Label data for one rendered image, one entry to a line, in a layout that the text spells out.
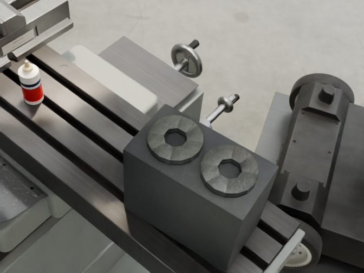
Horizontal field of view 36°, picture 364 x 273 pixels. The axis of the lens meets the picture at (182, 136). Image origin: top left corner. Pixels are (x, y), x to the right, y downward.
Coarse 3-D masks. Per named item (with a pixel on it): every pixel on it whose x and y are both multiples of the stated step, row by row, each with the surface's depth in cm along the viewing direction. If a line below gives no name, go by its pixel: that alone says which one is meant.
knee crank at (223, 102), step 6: (222, 96) 174; (228, 96) 177; (234, 96) 176; (222, 102) 174; (228, 102) 173; (234, 102) 178; (216, 108) 173; (222, 108) 173; (228, 108) 174; (210, 114) 171; (216, 114) 172; (204, 120) 167; (210, 120) 170; (210, 126) 168
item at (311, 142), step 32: (320, 96) 164; (288, 128) 163; (320, 128) 161; (352, 128) 165; (288, 160) 154; (320, 160) 154; (352, 160) 158; (288, 192) 145; (320, 192) 147; (352, 192) 151; (320, 224) 144; (352, 224) 146; (352, 256) 150
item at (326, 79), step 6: (300, 78) 178; (306, 78) 175; (312, 78) 174; (318, 78) 173; (324, 78) 172; (330, 78) 172; (336, 78) 173; (294, 84) 180; (300, 84) 175; (330, 84) 171; (336, 84) 171; (342, 84) 172; (294, 90) 177; (348, 90) 173; (294, 96) 179; (348, 96) 172; (294, 102) 181
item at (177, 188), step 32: (160, 128) 90; (192, 128) 90; (128, 160) 90; (160, 160) 87; (192, 160) 88; (224, 160) 88; (256, 160) 89; (128, 192) 98; (160, 192) 91; (192, 192) 85; (224, 192) 84; (256, 192) 86; (160, 224) 99; (192, 224) 92; (224, 224) 86; (256, 224) 102; (224, 256) 94
